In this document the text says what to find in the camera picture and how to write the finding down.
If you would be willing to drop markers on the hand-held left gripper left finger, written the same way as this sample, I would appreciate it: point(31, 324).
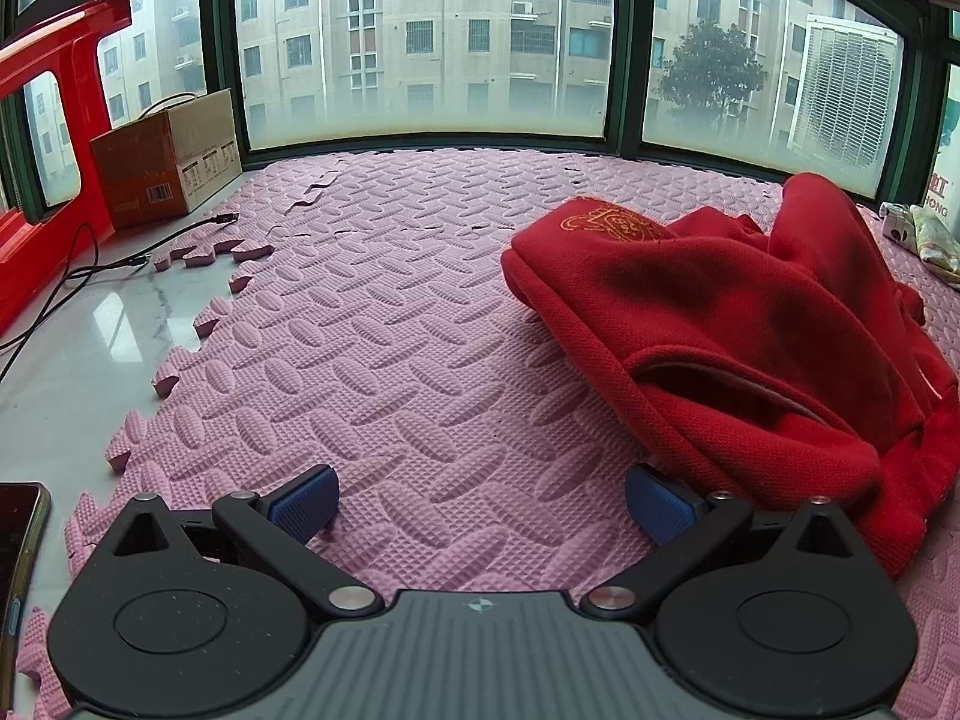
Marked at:
point(304, 501)

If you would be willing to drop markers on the white black-dotted cloth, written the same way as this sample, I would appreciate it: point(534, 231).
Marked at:
point(896, 223)

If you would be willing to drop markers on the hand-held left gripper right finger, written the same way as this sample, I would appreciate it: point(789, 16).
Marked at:
point(660, 504)

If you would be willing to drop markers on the red sweater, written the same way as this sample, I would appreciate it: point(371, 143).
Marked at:
point(712, 330)

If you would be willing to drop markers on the dark green window frame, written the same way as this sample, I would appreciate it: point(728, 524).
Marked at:
point(626, 52)

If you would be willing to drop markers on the green tree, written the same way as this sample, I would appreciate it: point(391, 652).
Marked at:
point(712, 67)

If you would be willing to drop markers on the pink foam puzzle mat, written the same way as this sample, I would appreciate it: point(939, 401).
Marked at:
point(390, 360)

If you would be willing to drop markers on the smartphone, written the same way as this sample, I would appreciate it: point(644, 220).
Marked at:
point(15, 555)

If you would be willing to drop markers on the cardboard box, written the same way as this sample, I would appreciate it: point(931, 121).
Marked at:
point(142, 172)

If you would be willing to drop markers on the outdoor air conditioner unit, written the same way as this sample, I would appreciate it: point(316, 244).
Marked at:
point(840, 90)

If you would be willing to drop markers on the floral pale cloth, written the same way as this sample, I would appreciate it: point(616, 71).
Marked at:
point(937, 240)

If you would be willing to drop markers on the apartment building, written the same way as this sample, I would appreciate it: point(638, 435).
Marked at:
point(450, 15)

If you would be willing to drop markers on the loose pink mat strip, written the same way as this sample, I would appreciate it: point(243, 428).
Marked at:
point(210, 255)

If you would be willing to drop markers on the red plastic stool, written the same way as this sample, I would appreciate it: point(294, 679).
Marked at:
point(30, 266)

